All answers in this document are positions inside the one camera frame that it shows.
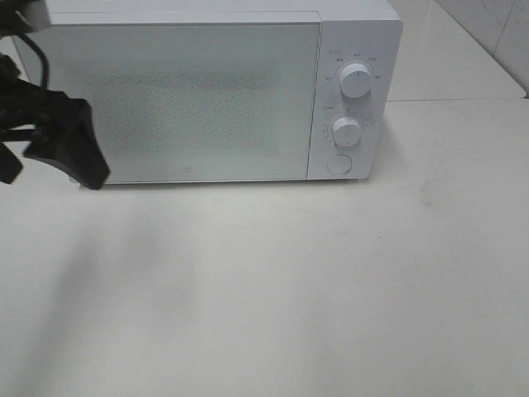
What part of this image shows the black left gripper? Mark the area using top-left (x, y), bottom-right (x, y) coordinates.
top-left (0, 53), bottom-right (110, 190)

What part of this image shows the round white door button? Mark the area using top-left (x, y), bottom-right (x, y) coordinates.
top-left (326, 155), bottom-right (352, 175)

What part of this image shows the white microwave knob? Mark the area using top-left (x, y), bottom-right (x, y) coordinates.
top-left (338, 62), bottom-right (372, 98)
top-left (332, 117), bottom-right (363, 147)

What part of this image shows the white microwave door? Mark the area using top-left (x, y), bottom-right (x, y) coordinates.
top-left (32, 23), bottom-right (320, 184)

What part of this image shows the white microwave oven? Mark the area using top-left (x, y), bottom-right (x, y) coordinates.
top-left (27, 0), bottom-right (403, 180)

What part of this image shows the black left camera cable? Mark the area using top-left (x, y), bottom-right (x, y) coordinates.
top-left (18, 32), bottom-right (50, 90)

